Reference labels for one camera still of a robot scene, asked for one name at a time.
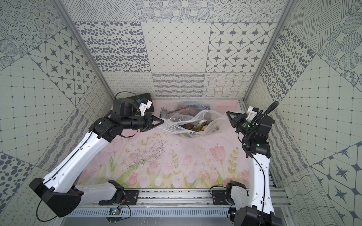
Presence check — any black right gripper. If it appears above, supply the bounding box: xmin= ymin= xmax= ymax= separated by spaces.
xmin=227 ymin=111 xmax=255 ymax=138

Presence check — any yellow plaid shirt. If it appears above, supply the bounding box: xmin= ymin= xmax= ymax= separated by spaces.
xmin=191 ymin=120 xmax=219 ymax=132

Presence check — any clear plastic vacuum bag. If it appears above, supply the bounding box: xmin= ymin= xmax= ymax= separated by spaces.
xmin=158 ymin=101 xmax=228 ymax=138

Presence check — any red plaid shirt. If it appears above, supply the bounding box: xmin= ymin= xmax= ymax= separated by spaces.
xmin=173 ymin=102 xmax=210 ymax=116

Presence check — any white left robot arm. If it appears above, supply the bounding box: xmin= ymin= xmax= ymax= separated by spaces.
xmin=29 ymin=110 xmax=164 ymax=217

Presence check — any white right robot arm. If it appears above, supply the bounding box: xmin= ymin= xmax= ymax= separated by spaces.
xmin=225 ymin=114 xmax=282 ymax=226

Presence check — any black plastic tool case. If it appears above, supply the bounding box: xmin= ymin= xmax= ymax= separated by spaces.
xmin=127 ymin=93 xmax=154 ymax=113

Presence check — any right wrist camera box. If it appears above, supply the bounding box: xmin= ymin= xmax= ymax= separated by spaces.
xmin=246 ymin=106 xmax=259 ymax=122

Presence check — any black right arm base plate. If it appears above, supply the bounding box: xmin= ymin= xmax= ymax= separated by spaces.
xmin=210 ymin=189 xmax=234 ymax=205

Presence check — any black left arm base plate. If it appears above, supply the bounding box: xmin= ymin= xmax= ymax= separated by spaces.
xmin=98 ymin=190 xmax=139 ymax=206

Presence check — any aluminium mounting rail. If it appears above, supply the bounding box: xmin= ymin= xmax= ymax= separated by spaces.
xmin=58 ymin=187 xmax=292 ymax=209

